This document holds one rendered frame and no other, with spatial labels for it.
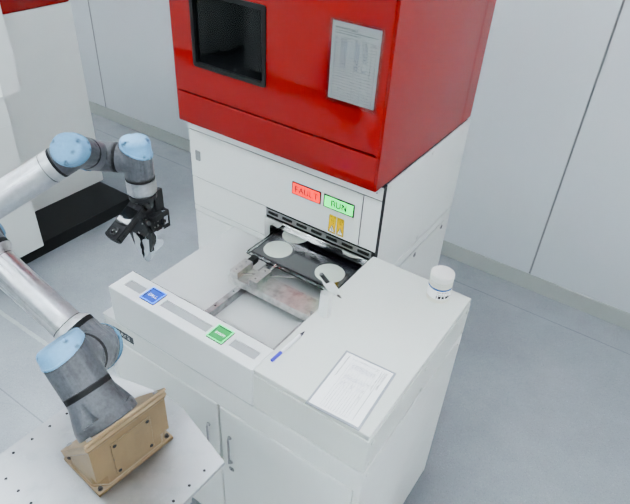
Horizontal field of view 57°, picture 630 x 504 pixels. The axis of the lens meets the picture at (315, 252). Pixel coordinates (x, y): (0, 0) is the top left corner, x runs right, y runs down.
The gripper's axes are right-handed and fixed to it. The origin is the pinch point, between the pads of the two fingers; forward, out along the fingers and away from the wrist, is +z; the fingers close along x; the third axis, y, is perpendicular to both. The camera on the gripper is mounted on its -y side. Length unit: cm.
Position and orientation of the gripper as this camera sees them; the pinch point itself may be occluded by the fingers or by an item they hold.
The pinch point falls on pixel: (145, 258)
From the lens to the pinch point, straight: 168.2
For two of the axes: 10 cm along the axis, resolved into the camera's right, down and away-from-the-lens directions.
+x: -8.2, -3.7, 4.3
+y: 5.6, -4.7, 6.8
